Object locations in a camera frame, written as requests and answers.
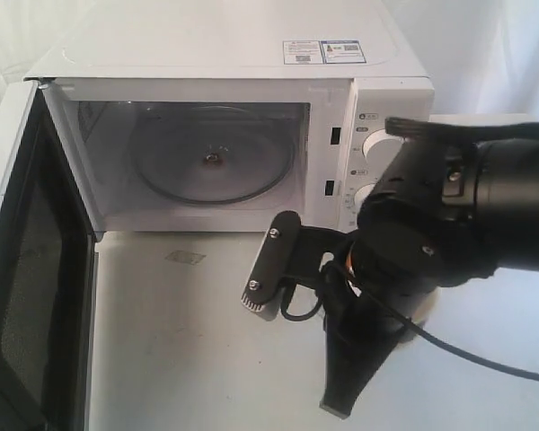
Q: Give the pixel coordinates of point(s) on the upper white control knob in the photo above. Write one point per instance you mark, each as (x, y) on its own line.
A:
(381, 147)

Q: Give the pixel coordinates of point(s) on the blue white label sticker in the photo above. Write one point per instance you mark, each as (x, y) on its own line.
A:
(322, 52)

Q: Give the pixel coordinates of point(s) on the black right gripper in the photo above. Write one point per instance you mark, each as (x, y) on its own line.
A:
(360, 335)

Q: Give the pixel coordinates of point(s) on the white control knob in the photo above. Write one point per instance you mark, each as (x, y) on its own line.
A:
(381, 147)
(360, 196)

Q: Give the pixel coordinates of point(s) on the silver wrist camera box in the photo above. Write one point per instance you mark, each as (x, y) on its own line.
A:
(262, 291)

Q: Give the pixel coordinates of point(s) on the white microwave oven body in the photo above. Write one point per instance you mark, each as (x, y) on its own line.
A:
(126, 59)

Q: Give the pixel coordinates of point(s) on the glass microwave turntable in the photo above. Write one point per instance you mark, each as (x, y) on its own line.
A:
(213, 155)

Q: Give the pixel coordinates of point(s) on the white microwave door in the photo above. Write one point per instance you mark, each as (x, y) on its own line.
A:
(48, 266)

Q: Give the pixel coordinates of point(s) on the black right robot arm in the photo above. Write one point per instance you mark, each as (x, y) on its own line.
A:
(456, 203)

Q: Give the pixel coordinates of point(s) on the lower white control knob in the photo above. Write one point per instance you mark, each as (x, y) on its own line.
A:
(360, 196)

